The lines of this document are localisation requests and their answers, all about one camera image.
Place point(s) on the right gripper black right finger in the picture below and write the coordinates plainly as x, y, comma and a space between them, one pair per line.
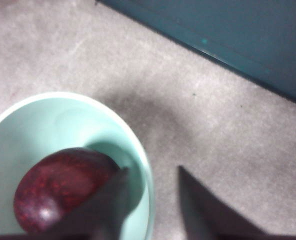
203, 212

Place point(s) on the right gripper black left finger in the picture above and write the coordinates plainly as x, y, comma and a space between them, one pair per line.
105, 210

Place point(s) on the dark purple plum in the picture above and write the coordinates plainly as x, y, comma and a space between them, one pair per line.
60, 185

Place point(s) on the teal ribbed bowl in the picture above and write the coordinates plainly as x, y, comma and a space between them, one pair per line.
50, 125

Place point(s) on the dark rectangular tray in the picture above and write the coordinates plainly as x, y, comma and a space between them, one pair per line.
238, 32

